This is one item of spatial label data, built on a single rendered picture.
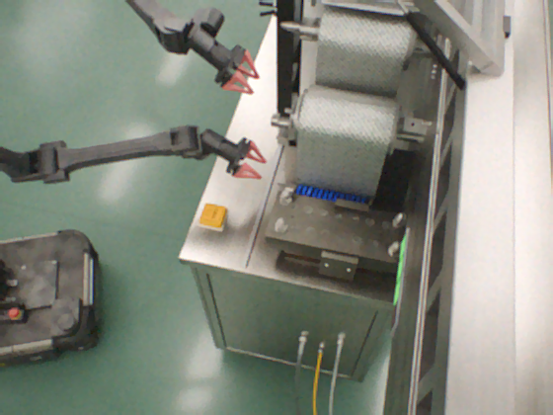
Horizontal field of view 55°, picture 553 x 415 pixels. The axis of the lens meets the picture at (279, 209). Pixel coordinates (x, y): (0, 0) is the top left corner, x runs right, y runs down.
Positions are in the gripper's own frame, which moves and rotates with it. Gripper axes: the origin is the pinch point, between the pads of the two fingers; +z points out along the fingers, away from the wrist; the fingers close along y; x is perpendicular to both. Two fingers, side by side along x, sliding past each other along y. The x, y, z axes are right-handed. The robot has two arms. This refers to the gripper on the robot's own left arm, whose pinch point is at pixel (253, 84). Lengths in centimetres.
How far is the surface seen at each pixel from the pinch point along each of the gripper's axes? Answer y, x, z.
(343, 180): 7.9, 0.0, 36.0
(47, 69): -117, -209, -47
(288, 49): -25.3, -3.8, 8.3
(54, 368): 53, -153, 24
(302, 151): 8.0, -0.7, 20.8
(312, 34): -20.0, 9.7, 7.1
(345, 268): 29, -5, 47
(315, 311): 33, -29, 59
